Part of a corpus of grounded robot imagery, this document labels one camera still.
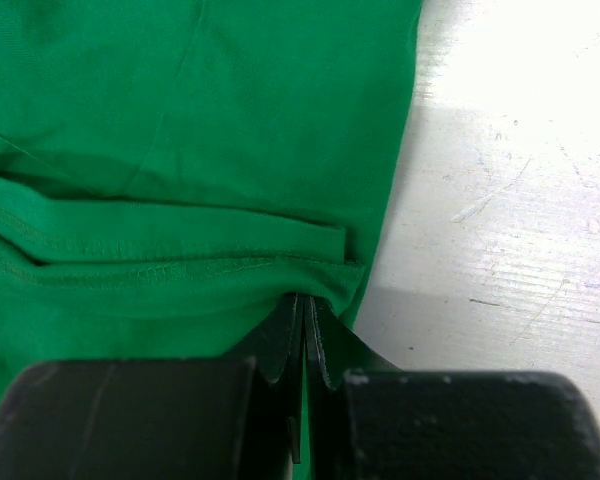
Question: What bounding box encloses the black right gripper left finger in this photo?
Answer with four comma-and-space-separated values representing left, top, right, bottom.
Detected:
0, 295, 304, 479

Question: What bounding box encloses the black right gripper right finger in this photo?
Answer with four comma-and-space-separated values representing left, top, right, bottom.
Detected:
304, 298, 600, 479

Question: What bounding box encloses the green t-shirt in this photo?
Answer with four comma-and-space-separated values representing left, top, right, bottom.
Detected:
0, 1, 423, 400

